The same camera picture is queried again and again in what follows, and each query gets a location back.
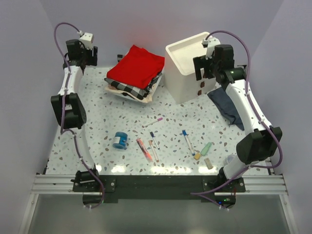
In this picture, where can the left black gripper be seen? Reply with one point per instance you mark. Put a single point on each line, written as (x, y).
(93, 60)

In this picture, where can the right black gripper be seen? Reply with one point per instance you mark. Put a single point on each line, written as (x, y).
(201, 62)

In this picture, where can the white drawer cabinet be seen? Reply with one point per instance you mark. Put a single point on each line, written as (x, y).
(179, 70)

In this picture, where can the yellow eraser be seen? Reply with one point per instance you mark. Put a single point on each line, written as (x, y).
(197, 156)

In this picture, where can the small clear plastic cup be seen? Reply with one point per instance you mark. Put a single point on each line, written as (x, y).
(228, 159)

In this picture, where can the beige cork eraser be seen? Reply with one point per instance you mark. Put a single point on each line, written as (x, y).
(208, 164)

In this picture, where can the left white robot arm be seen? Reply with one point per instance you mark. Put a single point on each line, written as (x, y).
(70, 113)

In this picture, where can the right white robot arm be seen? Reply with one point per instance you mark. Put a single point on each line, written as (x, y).
(262, 139)

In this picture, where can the dark blue cloth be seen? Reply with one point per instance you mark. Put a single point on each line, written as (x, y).
(226, 107)

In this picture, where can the red folded t-shirt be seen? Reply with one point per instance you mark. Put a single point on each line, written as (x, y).
(137, 68)

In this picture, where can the black white checkered cloth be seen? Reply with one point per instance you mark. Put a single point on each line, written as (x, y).
(131, 89)

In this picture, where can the beige folded cloth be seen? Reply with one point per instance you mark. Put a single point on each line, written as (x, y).
(136, 96)

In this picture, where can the pink cap marker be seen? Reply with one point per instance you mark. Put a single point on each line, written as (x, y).
(152, 122)

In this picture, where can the blue cap white marker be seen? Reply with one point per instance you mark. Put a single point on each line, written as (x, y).
(188, 142)

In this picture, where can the blue tape dispenser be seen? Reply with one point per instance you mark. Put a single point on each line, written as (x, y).
(120, 140)

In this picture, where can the small blue pen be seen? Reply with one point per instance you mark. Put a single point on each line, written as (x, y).
(155, 141)

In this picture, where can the brown cap white marker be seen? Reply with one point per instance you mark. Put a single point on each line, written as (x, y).
(153, 150)

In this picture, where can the red orange marker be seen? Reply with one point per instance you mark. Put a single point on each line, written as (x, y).
(143, 149)

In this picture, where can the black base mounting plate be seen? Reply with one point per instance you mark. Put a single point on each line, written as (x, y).
(113, 188)

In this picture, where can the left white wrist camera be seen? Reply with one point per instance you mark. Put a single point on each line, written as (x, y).
(87, 38)

